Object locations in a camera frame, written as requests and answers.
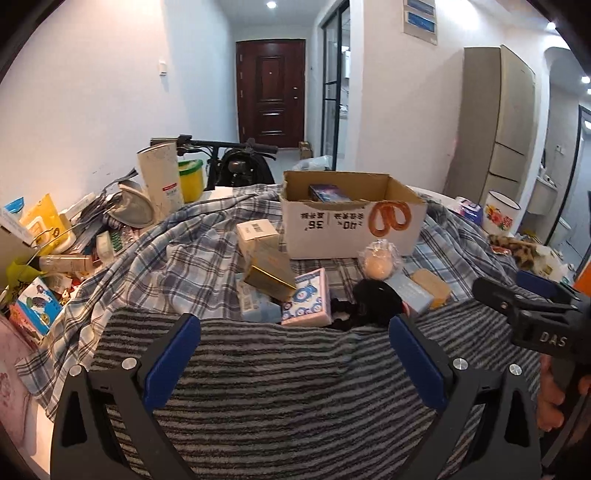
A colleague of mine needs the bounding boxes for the yellow green plastic bag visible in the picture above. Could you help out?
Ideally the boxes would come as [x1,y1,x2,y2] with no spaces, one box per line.
[6,256,47,296]

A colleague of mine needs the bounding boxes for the gold clear-lidded box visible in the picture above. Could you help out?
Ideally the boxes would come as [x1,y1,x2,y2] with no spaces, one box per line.
[244,251,297,303]

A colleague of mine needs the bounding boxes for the blue tissue pack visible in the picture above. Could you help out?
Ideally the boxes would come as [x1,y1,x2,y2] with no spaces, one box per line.
[450,196,485,224]

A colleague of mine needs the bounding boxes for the brown box with white side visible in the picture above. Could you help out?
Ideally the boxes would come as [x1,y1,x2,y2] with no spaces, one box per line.
[0,208,40,296]

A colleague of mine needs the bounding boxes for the small cream cube box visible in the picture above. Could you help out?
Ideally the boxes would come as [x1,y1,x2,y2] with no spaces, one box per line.
[236,219,281,259]

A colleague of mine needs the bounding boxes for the yellow wet wipes packet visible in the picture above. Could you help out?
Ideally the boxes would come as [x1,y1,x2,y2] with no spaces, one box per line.
[21,194,68,252]

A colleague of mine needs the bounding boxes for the cream cosmetic tube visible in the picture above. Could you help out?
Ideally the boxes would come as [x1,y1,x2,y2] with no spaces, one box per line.
[38,255,95,274]

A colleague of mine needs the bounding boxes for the tan flat box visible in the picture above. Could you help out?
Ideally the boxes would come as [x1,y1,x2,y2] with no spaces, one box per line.
[410,268,452,308]

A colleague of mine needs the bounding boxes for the grey striped blanket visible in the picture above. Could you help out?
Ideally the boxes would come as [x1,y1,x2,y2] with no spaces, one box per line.
[90,302,546,480]

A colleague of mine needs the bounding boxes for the blue cartoon print box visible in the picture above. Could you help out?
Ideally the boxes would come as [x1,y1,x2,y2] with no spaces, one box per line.
[9,277,63,335]

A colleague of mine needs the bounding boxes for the white plastic bag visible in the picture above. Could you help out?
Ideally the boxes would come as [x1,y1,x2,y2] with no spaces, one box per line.
[293,154,333,172]

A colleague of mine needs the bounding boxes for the orange chair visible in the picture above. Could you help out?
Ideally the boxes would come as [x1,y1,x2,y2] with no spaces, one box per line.
[573,256,591,289]

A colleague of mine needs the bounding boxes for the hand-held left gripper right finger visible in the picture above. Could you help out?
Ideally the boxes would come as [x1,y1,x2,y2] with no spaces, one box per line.
[388,314,542,480]

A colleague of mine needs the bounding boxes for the tall cream cardboard tube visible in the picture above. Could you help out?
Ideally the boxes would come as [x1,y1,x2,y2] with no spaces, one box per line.
[136,142,184,220]

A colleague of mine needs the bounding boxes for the black hair accessory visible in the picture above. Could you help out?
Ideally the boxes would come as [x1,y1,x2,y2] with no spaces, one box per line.
[330,278,403,330]

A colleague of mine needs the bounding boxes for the yellow tub with green lid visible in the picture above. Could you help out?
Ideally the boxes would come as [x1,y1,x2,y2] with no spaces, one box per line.
[178,159,205,204]

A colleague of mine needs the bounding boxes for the black framed glass door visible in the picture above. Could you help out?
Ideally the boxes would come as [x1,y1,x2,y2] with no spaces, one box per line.
[321,0,352,160]

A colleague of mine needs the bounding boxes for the white floral enamel mug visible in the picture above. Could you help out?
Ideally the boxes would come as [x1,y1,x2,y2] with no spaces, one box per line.
[481,190,522,237]

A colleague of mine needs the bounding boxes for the light blue slim box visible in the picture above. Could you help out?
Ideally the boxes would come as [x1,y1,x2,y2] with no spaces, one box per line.
[383,273,435,315]

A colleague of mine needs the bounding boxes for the grey plastic bag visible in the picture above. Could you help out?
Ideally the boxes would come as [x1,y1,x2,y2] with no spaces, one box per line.
[99,168,139,199]

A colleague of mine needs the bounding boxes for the pale blue plastic packet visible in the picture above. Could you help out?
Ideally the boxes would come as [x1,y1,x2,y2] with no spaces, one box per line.
[235,272,283,323]

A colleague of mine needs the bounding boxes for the pink blue patterned box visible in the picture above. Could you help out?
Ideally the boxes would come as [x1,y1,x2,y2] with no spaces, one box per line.
[281,268,334,327]

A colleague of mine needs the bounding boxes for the clear wrapped round sponge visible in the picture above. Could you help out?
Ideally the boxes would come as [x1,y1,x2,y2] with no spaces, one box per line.
[359,240,402,281]

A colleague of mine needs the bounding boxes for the white washbasin cabinet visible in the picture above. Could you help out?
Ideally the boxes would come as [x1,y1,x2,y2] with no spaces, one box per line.
[526,178,557,215]

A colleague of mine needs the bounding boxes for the dark purple box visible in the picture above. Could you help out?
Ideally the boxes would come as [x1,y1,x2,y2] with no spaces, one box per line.
[308,184,354,204]

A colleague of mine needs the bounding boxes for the blue plaid cloth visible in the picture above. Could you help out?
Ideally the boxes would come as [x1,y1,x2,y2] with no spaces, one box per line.
[14,185,522,411]

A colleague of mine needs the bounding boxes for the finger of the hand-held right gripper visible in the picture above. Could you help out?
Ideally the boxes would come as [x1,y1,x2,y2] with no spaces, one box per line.
[472,277,532,324]
[515,270,583,306]

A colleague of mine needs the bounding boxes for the dark brown entrance door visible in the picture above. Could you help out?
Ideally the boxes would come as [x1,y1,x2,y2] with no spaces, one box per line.
[235,38,307,149]

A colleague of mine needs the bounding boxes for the white toilet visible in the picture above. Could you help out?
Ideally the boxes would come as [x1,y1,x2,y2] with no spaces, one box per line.
[551,217,573,252]

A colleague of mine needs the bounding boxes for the grey mesh pouch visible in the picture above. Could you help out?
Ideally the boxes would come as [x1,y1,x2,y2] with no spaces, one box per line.
[111,189,155,229]

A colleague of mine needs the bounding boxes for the person's right hand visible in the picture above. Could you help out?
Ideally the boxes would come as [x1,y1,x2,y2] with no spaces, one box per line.
[538,356,571,432]

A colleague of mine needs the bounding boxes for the beige refrigerator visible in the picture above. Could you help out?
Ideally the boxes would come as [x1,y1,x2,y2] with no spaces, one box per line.
[443,45,537,206]

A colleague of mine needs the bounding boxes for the pink printed packet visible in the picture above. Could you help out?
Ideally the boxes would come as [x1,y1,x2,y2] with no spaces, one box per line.
[0,316,51,480]

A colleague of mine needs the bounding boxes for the wall electrical panel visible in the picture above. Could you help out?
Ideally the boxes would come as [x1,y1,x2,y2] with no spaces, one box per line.
[402,0,438,45]

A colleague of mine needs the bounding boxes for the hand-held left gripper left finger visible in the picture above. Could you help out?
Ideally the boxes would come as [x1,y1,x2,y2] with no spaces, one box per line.
[50,313,201,480]

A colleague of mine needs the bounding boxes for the leopard print cloth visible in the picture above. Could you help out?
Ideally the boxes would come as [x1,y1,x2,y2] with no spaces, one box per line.
[489,233,539,271]

